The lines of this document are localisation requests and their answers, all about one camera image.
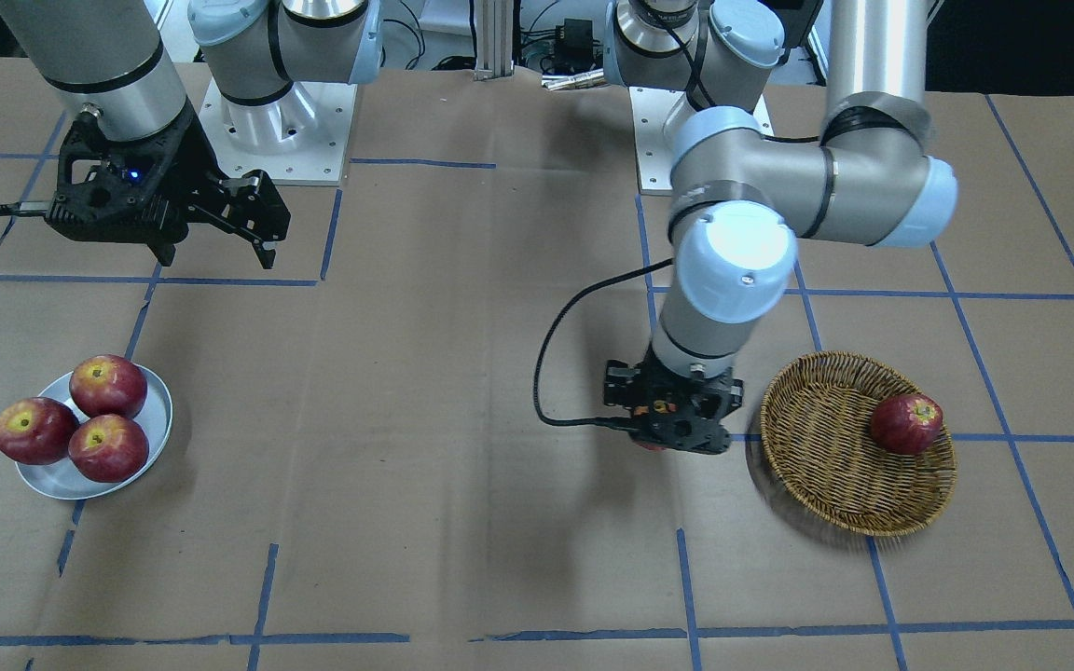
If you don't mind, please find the aluminium frame post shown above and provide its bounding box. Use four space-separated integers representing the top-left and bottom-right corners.
470 1 516 81

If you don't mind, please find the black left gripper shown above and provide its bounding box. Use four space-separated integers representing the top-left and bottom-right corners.
603 349 743 455

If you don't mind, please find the woven wicker basket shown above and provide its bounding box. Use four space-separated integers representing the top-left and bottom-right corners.
758 349 958 538

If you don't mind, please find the red apple on plate front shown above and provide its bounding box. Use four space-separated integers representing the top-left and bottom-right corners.
68 415 150 484

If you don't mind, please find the red apple in basket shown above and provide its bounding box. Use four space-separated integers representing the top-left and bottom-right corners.
869 392 943 456

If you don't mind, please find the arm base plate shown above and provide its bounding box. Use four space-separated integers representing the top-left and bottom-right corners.
198 81 361 187
630 89 777 195

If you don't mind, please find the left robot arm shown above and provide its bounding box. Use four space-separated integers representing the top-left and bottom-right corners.
591 1 958 454

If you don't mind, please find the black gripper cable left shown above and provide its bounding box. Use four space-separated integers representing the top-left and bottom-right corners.
533 258 674 429

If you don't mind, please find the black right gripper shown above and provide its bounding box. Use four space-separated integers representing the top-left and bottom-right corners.
43 103 291 269

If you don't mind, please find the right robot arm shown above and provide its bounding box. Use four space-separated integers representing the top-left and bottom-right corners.
0 1 382 268

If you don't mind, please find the red apple on plate back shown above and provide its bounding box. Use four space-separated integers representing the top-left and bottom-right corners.
68 355 148 419

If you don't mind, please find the light blue plate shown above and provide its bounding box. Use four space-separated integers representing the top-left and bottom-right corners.
14 365 174 500

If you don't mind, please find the red apple on plate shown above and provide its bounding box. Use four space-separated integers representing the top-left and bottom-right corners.
68 355 148 419
68 415 150 484
0 398 79 466

